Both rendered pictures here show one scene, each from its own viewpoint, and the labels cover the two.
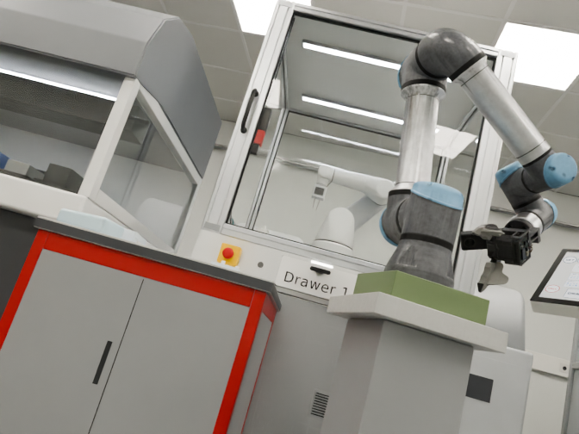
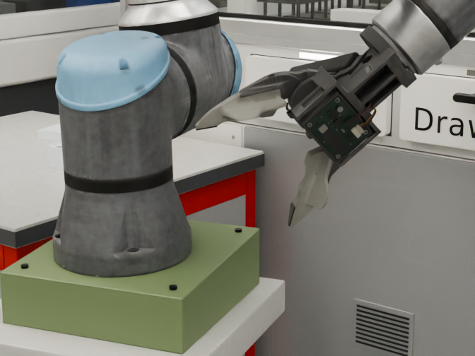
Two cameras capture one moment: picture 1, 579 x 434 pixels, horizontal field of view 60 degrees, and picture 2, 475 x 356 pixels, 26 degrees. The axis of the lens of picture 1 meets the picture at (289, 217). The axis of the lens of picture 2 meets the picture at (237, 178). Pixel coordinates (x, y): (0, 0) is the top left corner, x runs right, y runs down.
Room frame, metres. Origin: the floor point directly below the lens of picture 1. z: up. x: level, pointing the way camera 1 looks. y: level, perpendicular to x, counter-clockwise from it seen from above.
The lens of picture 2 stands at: (0.23, -0.99, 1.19)
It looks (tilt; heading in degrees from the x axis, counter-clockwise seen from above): 15 degrees down; 32
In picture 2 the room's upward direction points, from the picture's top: straight up
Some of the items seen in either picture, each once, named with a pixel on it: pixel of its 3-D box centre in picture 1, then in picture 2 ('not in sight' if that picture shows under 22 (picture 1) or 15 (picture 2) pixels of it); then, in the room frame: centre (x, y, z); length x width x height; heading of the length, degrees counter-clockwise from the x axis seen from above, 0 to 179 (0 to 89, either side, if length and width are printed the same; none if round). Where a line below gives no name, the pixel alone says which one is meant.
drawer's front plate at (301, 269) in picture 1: (317, 281); (314, 94); (1.78, -0.16, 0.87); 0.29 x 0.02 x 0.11; 85
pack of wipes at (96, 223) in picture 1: (90, 225); not in sight; (1.33, 0.50, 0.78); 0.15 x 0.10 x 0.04; 71
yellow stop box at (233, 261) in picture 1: (229, 255); not in sight; (1.80, 0.17, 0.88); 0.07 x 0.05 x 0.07; 85
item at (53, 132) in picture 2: not in sight; (75, 129); (1.71, 0.32, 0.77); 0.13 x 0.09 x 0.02; 7
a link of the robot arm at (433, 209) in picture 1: (432, 213); (118, 101); (1.07, -0.31, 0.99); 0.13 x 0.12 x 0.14; 7
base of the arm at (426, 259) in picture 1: (421, 263); (121, 208); (1.07, -0.31, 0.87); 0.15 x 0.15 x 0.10
